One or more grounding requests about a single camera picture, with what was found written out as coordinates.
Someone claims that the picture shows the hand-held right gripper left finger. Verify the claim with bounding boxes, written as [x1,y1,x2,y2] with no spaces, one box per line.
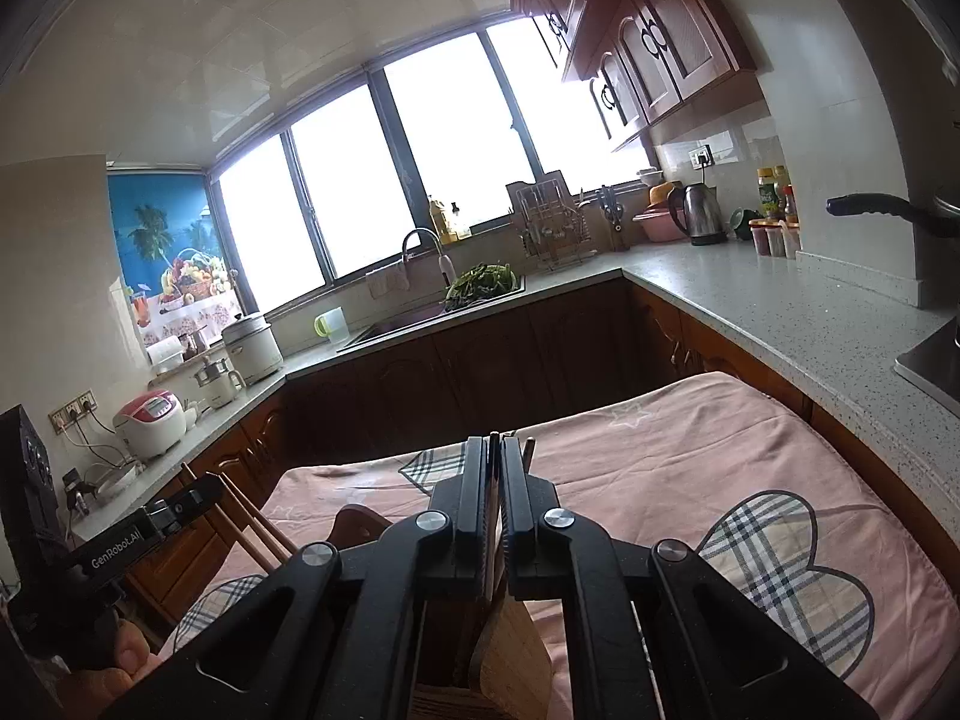
[97,435,496,720]

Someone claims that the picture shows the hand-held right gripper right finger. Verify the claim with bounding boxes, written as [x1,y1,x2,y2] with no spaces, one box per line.
[500,436,882,720]

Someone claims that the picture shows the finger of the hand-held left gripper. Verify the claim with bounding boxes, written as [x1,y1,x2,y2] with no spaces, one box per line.
[146,480,226,541]

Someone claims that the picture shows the red patterned chopsticks pair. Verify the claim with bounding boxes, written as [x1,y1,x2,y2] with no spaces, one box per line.
[178,463,275,575]

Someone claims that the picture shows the wooden utensil holder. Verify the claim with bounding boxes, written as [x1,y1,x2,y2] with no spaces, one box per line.
[330,504,556,720]

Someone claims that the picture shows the person's left hand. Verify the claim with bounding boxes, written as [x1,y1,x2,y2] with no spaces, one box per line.
[64,615,162,720]

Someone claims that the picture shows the small black appliance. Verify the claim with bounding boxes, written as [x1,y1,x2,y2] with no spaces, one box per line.
[64,469,98,518]

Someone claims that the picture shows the white and red rice cooker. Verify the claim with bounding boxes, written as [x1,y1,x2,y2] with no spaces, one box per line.
[112,388,187,461]

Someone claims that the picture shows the small white electric pot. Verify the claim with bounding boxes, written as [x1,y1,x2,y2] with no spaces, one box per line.
[191,360,245,410]

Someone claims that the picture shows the white paper towel roll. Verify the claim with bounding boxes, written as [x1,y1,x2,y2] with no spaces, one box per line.
[146,335,185,374]

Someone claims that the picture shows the large white electric cooker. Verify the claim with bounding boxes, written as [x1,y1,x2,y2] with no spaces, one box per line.
[221,311,284,385]

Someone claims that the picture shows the pink tablecloth with plaid hearts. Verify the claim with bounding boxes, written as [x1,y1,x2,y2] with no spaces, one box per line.
[157,371,960,720]

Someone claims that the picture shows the kitchen sink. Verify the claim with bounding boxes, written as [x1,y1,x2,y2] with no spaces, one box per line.
[337,281,526,352]

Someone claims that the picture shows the green vegetables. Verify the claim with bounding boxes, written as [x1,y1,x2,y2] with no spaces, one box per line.
[444,262,518,308]

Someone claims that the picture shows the pink dishcloth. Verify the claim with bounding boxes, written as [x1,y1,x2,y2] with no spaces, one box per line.
[365,262,412,299]

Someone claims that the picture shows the steel kitchen faucet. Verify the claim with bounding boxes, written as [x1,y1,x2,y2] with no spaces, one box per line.
[401,227,456,290]

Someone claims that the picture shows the palm tree fruit poster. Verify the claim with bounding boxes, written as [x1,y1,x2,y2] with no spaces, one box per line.
[107,171,241,346]

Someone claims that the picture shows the knife and scissors holder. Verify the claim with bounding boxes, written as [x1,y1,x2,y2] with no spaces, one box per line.
[596,184,629,252]

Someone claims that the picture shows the pink plastic basin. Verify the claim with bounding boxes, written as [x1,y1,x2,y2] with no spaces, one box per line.
[634,208,687,242]

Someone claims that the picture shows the stacked yellow bowls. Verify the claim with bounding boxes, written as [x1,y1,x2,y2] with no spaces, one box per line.
[637,167,683,207]

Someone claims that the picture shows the steel electric kettle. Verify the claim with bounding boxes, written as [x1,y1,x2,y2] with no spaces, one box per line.
[666,181,728,246]

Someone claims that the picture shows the spice jar set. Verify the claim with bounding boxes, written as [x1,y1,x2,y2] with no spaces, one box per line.
[748,217,801,260]

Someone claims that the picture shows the large kitchen window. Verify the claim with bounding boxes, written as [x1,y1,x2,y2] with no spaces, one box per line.
[210,15,653,316]

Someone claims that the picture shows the green label sauce bottle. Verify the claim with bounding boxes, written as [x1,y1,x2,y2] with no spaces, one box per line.
[756,167,782,222]

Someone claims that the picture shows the gas stove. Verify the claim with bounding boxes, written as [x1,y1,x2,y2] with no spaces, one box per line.
[892,311,960,398]

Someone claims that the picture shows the black wok with lid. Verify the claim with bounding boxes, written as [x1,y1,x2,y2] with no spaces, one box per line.
[826,193,960,237]

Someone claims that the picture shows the wooden upper cabinets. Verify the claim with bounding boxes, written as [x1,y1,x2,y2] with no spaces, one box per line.
[506,0,766,151]

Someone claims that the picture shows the wall socket strip with plugs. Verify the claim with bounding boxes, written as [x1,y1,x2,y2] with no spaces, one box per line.
[49,388,97,432]

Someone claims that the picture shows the wire dish rack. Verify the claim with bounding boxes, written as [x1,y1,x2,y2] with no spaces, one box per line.
[505,175,597,271]

